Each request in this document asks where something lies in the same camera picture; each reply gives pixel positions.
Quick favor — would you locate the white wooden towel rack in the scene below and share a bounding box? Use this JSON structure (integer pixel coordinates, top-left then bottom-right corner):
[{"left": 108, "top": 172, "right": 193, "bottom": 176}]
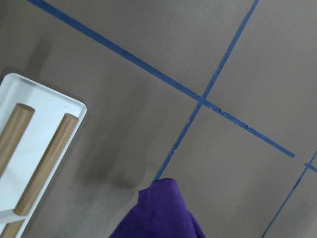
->
[{"left": 0, "top": 73, "right": 87, "bottom": 237}]

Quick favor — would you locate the purple towel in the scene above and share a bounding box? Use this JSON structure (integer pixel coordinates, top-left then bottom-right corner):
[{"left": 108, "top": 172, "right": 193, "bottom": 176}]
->
[{"left": 110, "top": 178, "right": 205, "bottom": 238}]

